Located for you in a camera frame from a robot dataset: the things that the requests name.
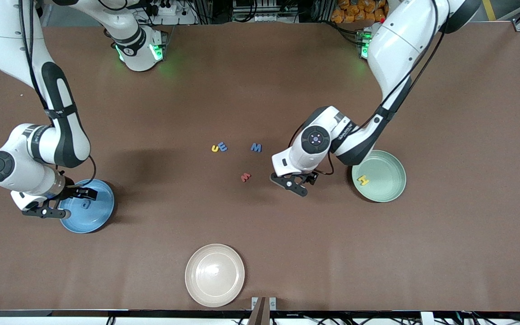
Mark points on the beige plate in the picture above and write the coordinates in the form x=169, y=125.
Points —
x=215, y=275

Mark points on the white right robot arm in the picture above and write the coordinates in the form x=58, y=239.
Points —
x=2, y=45

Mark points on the white power strip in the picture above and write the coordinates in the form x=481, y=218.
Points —
x=172, y=11

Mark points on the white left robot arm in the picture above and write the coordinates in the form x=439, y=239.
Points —
x=400, y=49

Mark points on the pink foam letter w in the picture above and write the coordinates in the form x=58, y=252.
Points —
x=245, y=177

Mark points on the yellow foam letter H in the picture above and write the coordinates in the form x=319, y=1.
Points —
x=364, y=180

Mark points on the green plate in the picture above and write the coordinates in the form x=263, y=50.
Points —
x=386, y=180

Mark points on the blue foam letter E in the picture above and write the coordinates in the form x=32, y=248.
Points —
x=223, y=147

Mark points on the blue foam letter M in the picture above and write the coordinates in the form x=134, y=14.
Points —
x=256, y=147

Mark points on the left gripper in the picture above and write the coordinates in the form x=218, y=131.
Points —
x=310, y=177

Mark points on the grey equipment box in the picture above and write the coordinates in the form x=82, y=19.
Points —
x=264, y=16

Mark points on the orange bag pile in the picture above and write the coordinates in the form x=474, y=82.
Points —
x=355, y=11

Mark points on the metal table edge bracket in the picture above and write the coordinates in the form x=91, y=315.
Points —
x=263, y=307

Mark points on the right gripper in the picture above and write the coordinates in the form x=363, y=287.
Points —
x=73, y=191

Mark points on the blue plate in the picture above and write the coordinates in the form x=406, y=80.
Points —
x=93, y=221

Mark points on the black base connector box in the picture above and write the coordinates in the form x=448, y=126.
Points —
x=163, y=40
x=362, y=38

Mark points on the blue foam letter a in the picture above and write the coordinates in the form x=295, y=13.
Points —
x=87, y=206

